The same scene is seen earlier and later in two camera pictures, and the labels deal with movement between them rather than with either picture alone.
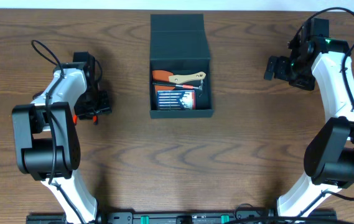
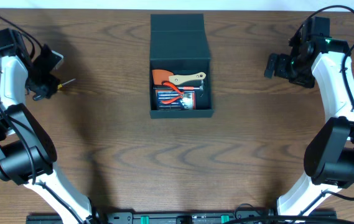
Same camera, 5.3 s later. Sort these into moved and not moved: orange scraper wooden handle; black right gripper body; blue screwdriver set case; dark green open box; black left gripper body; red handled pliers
Moved: black left gripper body; red handled pliers
Not moved: blue screwdriver set case; black right gripper body; orange scraper wooden handle; dark green open box
